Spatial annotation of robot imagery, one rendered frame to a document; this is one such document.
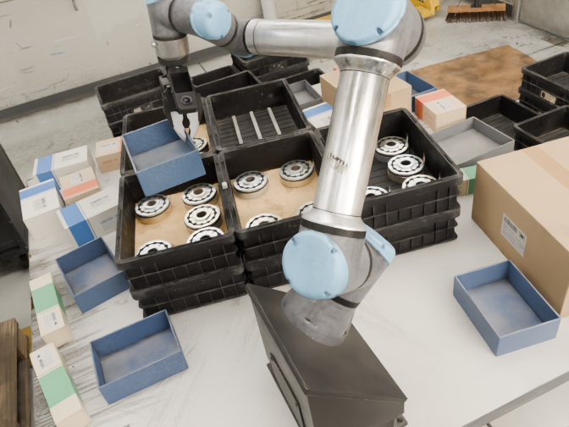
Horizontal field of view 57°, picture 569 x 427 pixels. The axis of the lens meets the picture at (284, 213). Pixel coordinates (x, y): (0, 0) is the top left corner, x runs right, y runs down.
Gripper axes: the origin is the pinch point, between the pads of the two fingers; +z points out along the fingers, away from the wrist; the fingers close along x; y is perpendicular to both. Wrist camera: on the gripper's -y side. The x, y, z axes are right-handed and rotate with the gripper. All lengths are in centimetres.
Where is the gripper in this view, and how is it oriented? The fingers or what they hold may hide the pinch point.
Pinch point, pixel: (188, 137)
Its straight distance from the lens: 132.8
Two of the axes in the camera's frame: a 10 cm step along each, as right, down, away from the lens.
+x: -9.3, 2.5, -2.7
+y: -3.6, -5.5, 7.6
